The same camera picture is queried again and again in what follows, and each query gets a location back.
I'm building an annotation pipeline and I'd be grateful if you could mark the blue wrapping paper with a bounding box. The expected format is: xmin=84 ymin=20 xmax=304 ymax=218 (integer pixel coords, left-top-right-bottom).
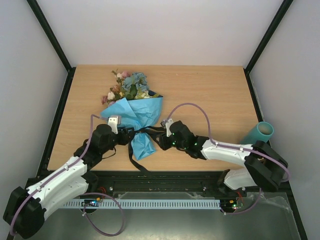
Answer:
xmin=100 ymin=96 xmax=164 ymax=161

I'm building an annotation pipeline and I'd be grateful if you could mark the black ribbon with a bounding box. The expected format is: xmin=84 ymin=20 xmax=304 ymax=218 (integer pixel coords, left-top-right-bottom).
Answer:
xmin=128 ymin=126 xmax=160 ymax=176

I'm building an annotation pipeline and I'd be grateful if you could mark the teal cylindrical vase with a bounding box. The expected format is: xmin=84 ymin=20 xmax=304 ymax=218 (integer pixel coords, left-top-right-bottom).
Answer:
xmin=239 ymin=121 xmax=274 ymax=145

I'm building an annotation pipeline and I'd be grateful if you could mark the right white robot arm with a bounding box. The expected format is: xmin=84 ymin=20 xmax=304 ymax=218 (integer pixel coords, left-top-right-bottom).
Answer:
xmin=146 ymin=119 xmax=289 ymax=196

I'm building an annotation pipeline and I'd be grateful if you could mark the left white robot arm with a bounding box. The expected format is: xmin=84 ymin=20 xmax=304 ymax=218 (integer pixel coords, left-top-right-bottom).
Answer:
xmin=3 ymin=124 xmax=134 ymax=239

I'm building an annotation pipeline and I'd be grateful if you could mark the artificial flower bunch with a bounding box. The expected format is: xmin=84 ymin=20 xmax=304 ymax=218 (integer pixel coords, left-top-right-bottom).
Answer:
xmin=101 ymin=70 xmax=160 ymax=107

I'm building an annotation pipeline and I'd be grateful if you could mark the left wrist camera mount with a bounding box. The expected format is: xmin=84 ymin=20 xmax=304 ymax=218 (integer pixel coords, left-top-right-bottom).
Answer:
xmin=107 ymin=115 xmax=122 ymax=135

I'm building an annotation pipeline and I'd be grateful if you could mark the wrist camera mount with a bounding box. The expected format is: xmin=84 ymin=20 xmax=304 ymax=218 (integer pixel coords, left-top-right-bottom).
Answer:
xmin=160 ymin=118 xmax=174 ymax=130
xmin=107 ymin=115 xmax=122 ymax=135

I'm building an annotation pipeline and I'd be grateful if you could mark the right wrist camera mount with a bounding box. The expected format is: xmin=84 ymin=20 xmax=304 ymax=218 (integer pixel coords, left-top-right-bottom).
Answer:
xmin=160 ymin=118 xmax=174 ymax=130

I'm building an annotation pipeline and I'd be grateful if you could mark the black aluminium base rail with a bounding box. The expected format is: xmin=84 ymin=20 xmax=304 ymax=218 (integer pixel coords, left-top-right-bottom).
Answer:
xmin=93 ymin=170 xmax=247 ymax=198

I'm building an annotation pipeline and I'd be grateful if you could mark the light blue slotted cable duct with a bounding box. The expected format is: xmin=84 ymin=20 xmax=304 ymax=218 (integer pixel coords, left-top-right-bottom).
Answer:
xmin=61 ymin=199 xmax=221 ymax=210

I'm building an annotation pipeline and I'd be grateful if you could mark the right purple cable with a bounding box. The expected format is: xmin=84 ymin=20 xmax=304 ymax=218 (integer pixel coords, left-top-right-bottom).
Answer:
xmin=163 ymin=102 xmax=291 ymax=216

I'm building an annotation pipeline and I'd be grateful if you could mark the purple cable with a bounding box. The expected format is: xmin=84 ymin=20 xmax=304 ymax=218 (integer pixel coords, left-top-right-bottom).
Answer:
xmin=9 ymin=114 xmax=126 ymax=237
xmin=163 ymin=102 xmax=291 ymax=216

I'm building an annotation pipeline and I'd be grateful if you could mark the black frame post left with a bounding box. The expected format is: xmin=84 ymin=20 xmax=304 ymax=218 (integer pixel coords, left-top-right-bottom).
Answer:
xmin=26 ymin=0 xmax=76 ymax=73

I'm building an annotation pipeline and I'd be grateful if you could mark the black frame post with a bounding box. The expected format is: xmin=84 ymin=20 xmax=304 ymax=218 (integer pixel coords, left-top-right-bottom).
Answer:
xmin=26 ymin=0 xmax=76 ymax=73
xmin=244 ymin=0 xmax=296 ymax=73

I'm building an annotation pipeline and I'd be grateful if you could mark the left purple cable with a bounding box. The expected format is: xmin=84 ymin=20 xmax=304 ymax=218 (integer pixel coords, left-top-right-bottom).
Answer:
xmin=9 ymin=114 xmax=126 ymax=237

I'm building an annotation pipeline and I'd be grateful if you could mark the black frame post right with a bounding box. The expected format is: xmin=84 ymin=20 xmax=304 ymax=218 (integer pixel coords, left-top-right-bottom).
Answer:
xmin=244 ymin=0 xmax=296 ymax=73

